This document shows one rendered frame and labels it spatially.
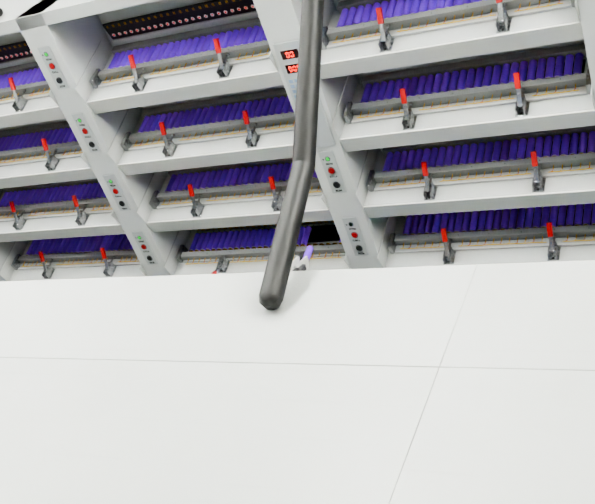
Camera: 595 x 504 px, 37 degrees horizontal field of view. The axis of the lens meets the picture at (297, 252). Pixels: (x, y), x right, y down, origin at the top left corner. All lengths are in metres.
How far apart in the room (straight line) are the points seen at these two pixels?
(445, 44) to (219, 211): 0.86
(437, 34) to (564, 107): 0.32
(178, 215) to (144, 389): 1.76
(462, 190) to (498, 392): 1.52
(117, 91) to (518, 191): 1.08
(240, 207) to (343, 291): 1.63
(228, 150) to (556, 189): 0.84
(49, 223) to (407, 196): 1.22
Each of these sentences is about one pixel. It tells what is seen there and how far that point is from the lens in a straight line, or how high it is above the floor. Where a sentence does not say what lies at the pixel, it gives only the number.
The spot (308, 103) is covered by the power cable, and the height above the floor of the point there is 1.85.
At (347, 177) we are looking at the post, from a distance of 2.26.
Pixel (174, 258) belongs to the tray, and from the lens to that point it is 2.76.
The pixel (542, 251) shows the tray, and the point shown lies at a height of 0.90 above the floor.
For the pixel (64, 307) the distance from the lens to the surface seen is 1.07.
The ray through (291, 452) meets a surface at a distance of 0.74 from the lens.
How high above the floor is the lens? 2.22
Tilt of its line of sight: 31 degrees down
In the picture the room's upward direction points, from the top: 22 degrees counter-clockwise
